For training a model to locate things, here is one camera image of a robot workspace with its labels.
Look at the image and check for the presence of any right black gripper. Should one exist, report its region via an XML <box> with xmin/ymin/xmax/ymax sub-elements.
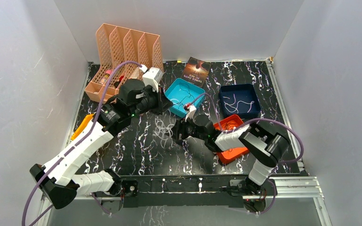
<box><xmin>165</xmin><ymin>113</ymin><xmax>207</xmax><ymax>141</ymax></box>

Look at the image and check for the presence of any thin cables pile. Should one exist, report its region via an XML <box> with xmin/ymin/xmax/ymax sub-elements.
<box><xmin>153</xmin><ymin>117</ymin><xmax>177</xmax><ymax>143</ymax></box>

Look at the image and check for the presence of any dark thin cable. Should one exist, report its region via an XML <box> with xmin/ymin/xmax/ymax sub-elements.
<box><xmin>170</xmin><ymin>81</ymin><xmax>200</xmax><ymax>108</ymax></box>

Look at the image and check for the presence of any black thin cable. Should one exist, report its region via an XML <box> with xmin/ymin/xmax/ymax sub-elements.
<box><xmin>222</xmin><ymin>120</ymin><xmax>241</xmax><ymax>132</ymax></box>

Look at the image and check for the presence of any white thin cable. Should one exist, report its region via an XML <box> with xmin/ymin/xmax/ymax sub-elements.
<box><xmin>223</xmin><ymin>95</ymin><xmax>256</xmax><ymax>113</ymax></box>

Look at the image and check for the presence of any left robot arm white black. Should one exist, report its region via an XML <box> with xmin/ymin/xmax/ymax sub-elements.
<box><xmin>30</xmin><ymin>79</ymin><xmax>173</xmax><ymax>209</ymax></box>

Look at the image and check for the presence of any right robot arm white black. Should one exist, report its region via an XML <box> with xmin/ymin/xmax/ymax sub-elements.
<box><xmin>168</xmin><ymin>114</ymin><xmax>292</xmax><ymax>195</ymax></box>

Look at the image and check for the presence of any teal square tray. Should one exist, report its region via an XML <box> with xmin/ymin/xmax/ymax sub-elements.
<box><xmin>165</xmin><ymin>78</ymin><xmax>205</xmax><ymax>118</ymax></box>

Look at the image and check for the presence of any white box in organizer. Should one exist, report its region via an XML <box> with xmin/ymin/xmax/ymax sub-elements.
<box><xmin>130</xmin><ymin>68</ymin><xmax>140</xmax><ymax>80</ymax></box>

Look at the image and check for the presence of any dark book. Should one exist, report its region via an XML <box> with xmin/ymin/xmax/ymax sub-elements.
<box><xmin>181</xmin><ymin>57</ymin><xmax>211</xmax><ymax>88</ymax></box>

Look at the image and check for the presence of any orange square tray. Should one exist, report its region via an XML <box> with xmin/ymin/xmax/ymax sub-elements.
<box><xmin>217</xmin><ymin>114</ymin><xmax>249</xmax><ymax>165</ymax></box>

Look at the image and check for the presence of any pink bottle in organizer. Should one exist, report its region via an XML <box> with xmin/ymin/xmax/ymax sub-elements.
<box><xmin>99</xmin><ymin>69</ymin><xmax>112</xmax><ymax>85</ymax></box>

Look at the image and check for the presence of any navy blue square tray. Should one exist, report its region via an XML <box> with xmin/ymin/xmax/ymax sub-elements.
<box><xmin>219</xmin><ymin>83</ymin><xmax>261</xmax><ymax>120</ymax></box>

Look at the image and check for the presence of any pink plastic file organizer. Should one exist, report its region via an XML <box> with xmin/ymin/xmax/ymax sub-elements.
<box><xmin>84</xmin><ymin>24</ymin><xmax>164</xmax><ymax>102</ymax></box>

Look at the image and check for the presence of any yellow small bin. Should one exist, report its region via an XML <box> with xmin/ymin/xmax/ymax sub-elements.
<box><xmin>70</xmin><ymin>114</ymin><xmax>94</xmax><ymax>141</ymax></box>

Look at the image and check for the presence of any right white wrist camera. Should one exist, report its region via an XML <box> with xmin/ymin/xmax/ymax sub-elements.
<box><xmin>184</xmin><ymin>103</ymin><xmax>197</xmax><ymax>122</ymax></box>

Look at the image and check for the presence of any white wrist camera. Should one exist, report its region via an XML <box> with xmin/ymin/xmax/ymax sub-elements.
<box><xmin>184</xmin><ymin>103</ymin><xmax>197</xmax><ymax>122</ymax></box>
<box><xmin>142</xmin><ymin>67</ymin><xmax>164</xmax><ymax>92</ymax></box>

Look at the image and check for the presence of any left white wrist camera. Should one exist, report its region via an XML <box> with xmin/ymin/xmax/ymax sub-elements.
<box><xmin>142</xmin><ymin>67</ymin><xmax>164</xmax><ymax>92</ymax></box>

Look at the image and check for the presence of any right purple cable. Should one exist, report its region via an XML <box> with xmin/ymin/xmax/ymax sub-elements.
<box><xmin>185</xmin><ymin>93</ymin><xmax>304</xmax><ymax>164</ymax></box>

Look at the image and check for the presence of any purple cable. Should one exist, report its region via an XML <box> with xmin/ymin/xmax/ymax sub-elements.
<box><xmin>21</xmin><ymin>61</ymin><xmax>147</xmax><ymax>226</ymax></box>
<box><xmin>185</xmin><ymin>93</ymin><xmax>304</xmax><ymax>164</ymax></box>

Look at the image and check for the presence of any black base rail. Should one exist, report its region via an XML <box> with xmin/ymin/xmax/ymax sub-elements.
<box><xmin>123</xmin><ymin>175</ymin><xmax>253</xmax><ymax>208</ymax></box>

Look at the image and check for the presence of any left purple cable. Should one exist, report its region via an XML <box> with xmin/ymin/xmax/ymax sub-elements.
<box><xmin>21</xmin><ymin>61</ymin><xmax>147</xmax><ymax>226</ymax></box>

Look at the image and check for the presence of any aluminium frame rail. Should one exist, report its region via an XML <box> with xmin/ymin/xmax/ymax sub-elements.
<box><xmin>263</xmin><ymin>61</ymin><xmax>331</xmax><ymax>226</ymax></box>

